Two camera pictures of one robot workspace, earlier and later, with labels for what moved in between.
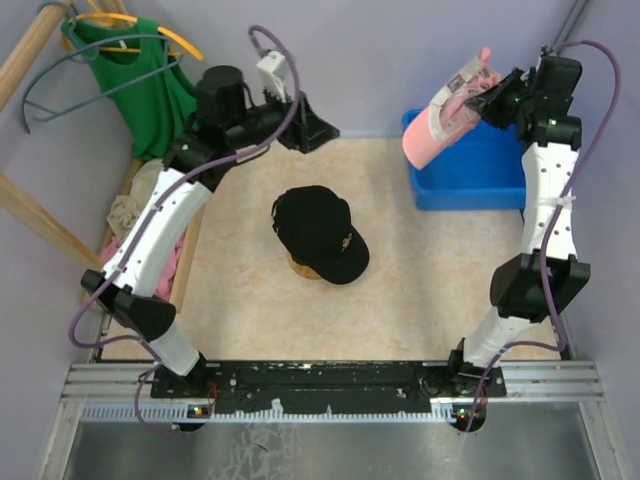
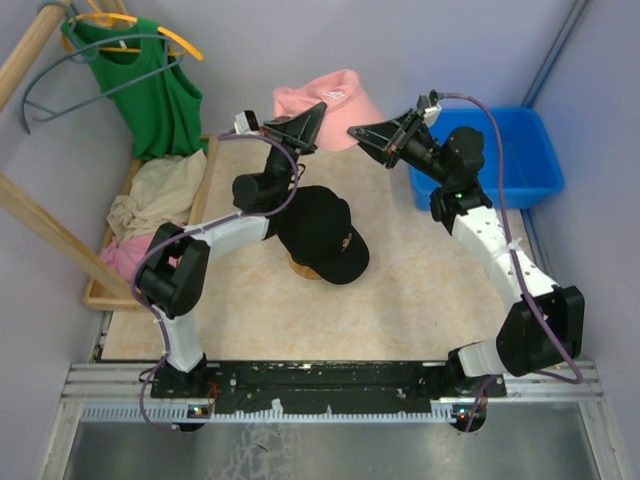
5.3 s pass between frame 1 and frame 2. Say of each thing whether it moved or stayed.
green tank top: stayed
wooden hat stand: stayed
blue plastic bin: moved
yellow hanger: stayed
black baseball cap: stayed
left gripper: moved
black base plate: stayed
